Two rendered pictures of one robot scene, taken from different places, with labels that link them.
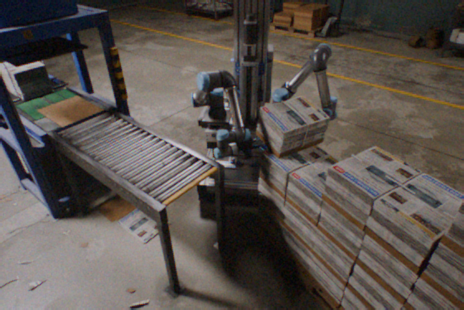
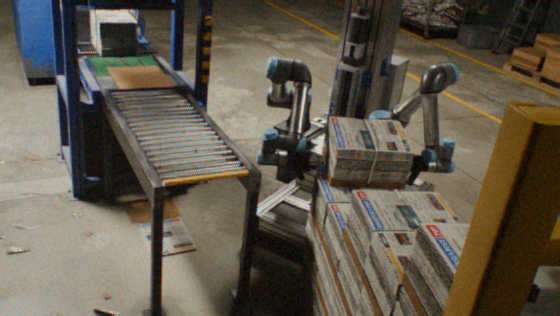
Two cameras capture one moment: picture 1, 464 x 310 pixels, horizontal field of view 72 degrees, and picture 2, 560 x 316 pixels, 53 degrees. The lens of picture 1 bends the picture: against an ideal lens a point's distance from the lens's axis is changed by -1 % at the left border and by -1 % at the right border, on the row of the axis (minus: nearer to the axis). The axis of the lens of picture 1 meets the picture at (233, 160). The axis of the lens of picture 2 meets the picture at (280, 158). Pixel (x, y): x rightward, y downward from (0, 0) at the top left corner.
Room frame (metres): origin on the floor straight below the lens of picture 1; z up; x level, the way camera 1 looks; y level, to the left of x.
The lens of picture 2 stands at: (-0.62, -0.90, 2.10)
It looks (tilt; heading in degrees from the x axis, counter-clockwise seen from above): 26 degrees down; 21
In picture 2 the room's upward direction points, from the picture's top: 7 degrees clockwise
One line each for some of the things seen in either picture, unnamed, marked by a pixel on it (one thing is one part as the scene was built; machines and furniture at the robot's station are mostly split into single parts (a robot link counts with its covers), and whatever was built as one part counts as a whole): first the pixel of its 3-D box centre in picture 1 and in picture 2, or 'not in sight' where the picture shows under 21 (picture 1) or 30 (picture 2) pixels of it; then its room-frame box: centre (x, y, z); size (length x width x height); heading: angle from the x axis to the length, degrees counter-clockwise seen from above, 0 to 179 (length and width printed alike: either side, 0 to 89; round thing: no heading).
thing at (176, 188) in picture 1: (184, 183); (204, 176); (1.54, 0.30, 0.77); 0.47 x 0.05 x 0.05; 140
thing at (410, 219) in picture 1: (420, 220); (430, 281); (1.06, -0.87, 0.95); 0.38 x 0.29 x 0.23; 121
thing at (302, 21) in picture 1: (300, 17); (559, 62); (8.24, -1.65, 0.28); 1.20 x 0.83 x 0.57; 50
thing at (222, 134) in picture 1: (224, 138); (273, 141); (1.78, 0.05, 0.95); 0.11 x 0.08 x 0.11; 109
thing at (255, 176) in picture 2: (157, 139); (211, 131); (2.11, 0.58, 0.74); 1.34 x 0.05 x 0.12; 50
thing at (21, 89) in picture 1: (26, 77); (113, 32); (2.94, 1.96, 0.93); 0.38 x 0.30 x 0.26; 50
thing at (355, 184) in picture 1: (369, 186); (402, 233); (1.30, -0.72, 0.95); 0.38 x 0.29 x 0.23; 122
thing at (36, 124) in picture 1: (60, 112); (130, 77); (2.57, 1.53, 0.75); 0.70 x 0.65 x 0.10; 50
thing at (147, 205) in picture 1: (98, 171); (126, 139); (1.72, 0.91, 0.74); 1.34 x 0.05 x 0.12; 50
